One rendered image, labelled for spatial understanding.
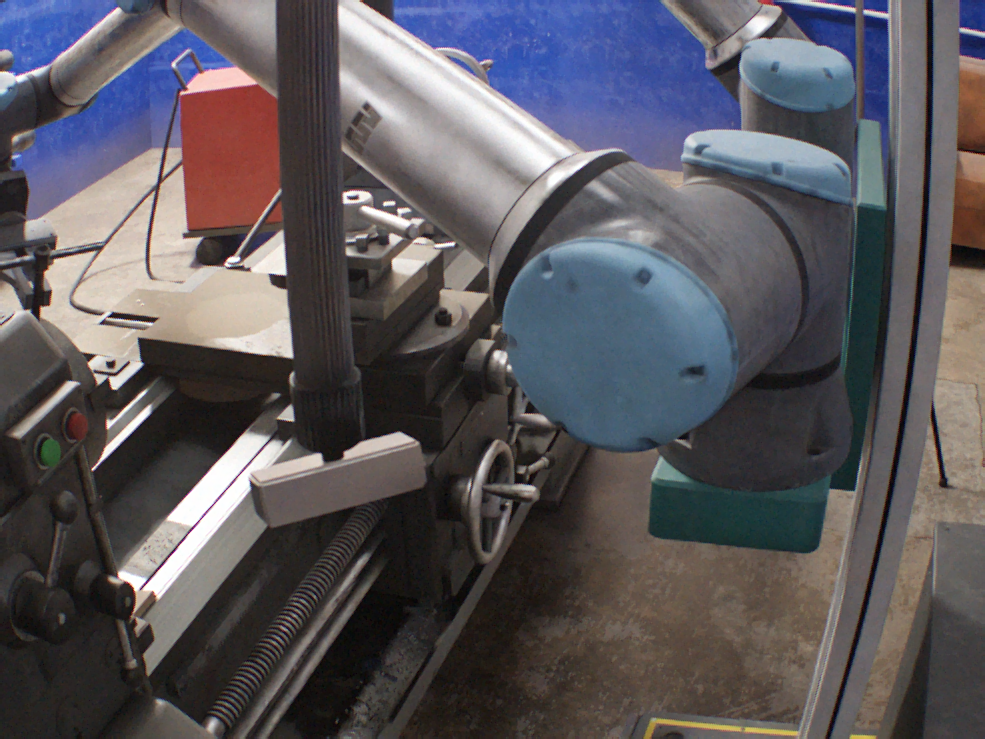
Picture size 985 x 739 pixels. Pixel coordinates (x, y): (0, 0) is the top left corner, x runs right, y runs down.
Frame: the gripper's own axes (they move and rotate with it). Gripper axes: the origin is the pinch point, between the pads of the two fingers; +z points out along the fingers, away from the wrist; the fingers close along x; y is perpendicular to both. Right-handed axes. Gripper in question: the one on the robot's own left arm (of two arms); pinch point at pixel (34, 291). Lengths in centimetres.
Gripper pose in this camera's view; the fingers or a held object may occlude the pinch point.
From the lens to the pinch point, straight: 148.4
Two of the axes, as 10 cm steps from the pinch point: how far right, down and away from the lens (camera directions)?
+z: 6.0, 6.1, -5.2
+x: -7.3, 1.6, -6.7
